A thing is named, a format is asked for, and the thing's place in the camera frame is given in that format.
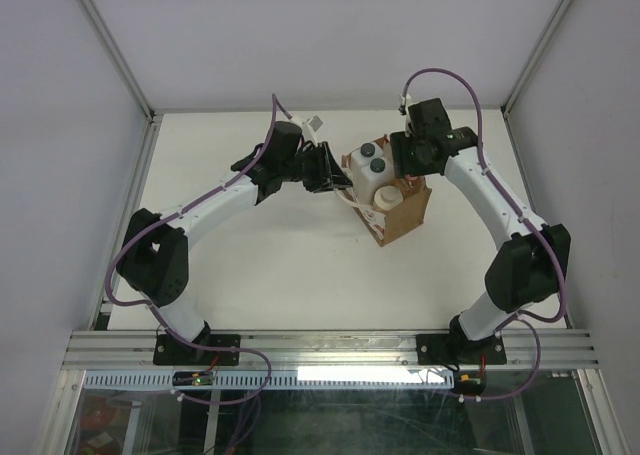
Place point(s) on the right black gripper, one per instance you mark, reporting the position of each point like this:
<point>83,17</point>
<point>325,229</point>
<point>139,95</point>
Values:
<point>402,163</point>

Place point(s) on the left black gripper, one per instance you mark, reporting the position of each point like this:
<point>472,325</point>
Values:
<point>327,179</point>

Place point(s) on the brown canvas bag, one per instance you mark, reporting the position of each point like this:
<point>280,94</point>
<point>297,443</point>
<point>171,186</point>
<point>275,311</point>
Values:
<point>386,227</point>

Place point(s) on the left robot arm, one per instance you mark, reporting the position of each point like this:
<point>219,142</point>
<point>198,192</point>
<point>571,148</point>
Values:
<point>154,259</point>

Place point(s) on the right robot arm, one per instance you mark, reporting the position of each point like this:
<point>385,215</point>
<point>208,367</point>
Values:
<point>531,255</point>

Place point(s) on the white bottle grey cap rear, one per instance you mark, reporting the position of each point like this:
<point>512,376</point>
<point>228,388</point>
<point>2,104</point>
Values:
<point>369,157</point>

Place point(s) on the white bottle grey cap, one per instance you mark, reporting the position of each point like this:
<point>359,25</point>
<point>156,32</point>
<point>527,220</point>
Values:
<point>367,183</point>
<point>369,157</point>

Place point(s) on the white bottle grey cap front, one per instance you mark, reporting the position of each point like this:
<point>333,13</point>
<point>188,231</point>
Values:
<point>367,183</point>

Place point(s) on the cream wide-cap bottle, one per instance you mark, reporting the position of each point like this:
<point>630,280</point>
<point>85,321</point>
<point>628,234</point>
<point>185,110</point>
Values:
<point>387,198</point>

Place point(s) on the black orange connector box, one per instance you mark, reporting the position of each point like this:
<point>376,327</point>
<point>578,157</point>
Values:
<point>469,384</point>

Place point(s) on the small green-lit circuit board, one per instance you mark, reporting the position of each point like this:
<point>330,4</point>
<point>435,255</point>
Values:
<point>193,379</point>

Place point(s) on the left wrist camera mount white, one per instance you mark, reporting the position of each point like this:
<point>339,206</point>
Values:
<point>309,127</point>

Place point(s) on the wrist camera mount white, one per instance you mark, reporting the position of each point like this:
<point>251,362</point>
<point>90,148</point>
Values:
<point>309,127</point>
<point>405,103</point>

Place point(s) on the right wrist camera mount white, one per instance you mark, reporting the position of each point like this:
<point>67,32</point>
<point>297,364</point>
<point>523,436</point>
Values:
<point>405,103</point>

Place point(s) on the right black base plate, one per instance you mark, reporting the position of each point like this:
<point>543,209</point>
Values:
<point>450,350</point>

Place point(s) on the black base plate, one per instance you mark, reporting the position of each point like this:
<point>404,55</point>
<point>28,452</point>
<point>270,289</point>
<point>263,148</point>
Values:
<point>450,350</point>
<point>195,350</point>

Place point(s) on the white slotted cable duct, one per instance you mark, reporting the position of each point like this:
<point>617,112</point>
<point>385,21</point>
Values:
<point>303,377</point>

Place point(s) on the right aluminium frame post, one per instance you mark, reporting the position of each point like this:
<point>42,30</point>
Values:
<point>541,46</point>

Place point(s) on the aluminium frame post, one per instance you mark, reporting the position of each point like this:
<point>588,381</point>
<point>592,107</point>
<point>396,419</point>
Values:
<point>110,46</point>
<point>541,46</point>

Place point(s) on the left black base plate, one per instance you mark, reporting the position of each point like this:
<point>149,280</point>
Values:
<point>195,350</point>

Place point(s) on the aluminium front rail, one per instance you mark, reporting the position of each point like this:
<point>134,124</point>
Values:
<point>516,349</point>

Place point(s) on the left aluminium frame post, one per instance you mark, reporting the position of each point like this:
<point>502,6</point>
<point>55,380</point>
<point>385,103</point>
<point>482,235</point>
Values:
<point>110,46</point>

